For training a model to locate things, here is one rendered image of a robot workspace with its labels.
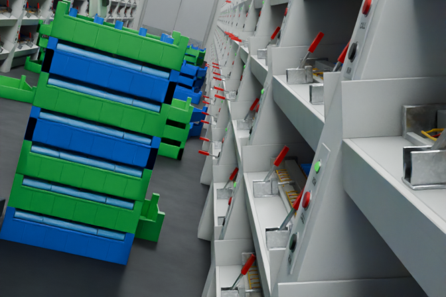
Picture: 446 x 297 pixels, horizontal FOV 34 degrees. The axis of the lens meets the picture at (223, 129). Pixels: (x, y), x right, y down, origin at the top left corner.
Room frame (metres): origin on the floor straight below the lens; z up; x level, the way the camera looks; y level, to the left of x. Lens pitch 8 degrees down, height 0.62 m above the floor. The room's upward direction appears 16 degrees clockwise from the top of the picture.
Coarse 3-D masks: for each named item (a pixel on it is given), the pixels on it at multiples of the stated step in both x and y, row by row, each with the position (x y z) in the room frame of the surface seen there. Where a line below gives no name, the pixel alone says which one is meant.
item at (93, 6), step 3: (90, 0) 1.73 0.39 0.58; (93, 0) 1.74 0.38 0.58; (96, 0) 1.75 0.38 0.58; (90, 3) 1.73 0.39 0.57; (93, 3) 1.74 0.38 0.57; (96, 3) 1.75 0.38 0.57; (90, 6) 1.74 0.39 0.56; (93, 6) 1.74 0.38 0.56; (96, 6) 1.76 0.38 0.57; (90, 9) 1.74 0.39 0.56; (93, 9) 1.75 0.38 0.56; (96, 9) 1.76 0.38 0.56; (90, 12) 1.74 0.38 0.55; (93, 12) 1.75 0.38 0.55; (96, 12) 1.76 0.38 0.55; (90, 15) 1.75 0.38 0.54; (93, 15) 1.75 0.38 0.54
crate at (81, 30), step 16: (64, 0) 1.76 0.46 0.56; (64, 16) 1.59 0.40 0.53; (80, 16) 1.79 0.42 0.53; (64, 32) 1.59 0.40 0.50; (80, 32) 1.60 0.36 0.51; (96, 32) 1.61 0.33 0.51; (112, 32) 1.61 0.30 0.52; (128, 32) 1.62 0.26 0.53; (176, 32) 1.82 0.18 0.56; (96, 48) 1.61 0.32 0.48; (112, 48) 1.61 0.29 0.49; (128, 48) 1.62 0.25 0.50; (144, 48) 1.63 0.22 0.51; (160, 48) 1.64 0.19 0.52; (176, 48) 1.64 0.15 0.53; (160, 64) 1.64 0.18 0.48; (176, 64) 1.64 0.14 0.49
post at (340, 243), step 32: (384, 0) 0.63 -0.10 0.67; (416, 0) 0.63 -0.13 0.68; (384, 32) 0.63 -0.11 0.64; (416, 32) 0.63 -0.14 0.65; (384, 64) 0.63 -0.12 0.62; (416, 64) 0.63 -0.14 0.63; (320, 192) 0.64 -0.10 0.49; (320, 224) 0.63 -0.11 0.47; (352, 224) 0.63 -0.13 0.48; (320, 256) 0.63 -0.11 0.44; (352, 256) 0.63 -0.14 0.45; (384, 256) 0.63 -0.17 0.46
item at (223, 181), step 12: (216, 168) 2.02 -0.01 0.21; (228, 168) 2.02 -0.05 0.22; (216, 180) 2.02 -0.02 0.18; (228, 180) 1.84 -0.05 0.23; (216, 192) 1.83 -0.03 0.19; (228, 192) 1.84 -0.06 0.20; (216, 204) 1.78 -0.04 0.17; (216, 216) 1.67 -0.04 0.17; (216, 228) 1.42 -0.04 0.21; (216, 240) 1.42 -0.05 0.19
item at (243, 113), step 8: (232, 104) 2.02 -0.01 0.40; (240, 104) 2.02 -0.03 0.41; (248, 104) 2.02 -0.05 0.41; (256, 104) 2.02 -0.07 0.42; (232, 112) 2.02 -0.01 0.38; (240, 112) 2.02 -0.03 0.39; (248, 112) 1.84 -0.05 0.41; (232, 120) 2.01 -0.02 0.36; (240, 120) 1.85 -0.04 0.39; (248, 120) 1.84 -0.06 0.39; (232, 128) 1.97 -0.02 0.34; (240, 128) 1.83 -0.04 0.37; (248, 128) 1.84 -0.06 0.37; (240, 136) 1.74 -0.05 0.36; (248, 136) 1.73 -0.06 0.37; (240, 144) 1.42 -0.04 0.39; (240, 152) 1.52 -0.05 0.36; (240, 160) 1.45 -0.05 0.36
